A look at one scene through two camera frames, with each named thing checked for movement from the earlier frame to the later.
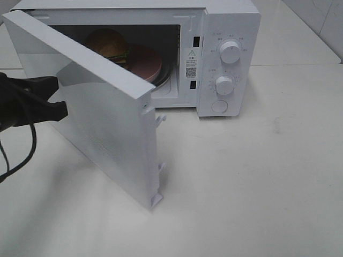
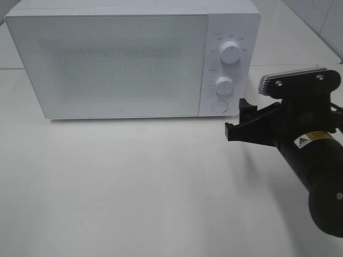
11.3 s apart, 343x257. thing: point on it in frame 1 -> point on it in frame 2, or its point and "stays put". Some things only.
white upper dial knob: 230,52 stays put
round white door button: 220,106 stays put
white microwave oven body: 208,48 stays put
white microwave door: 112,114 -> 114,66
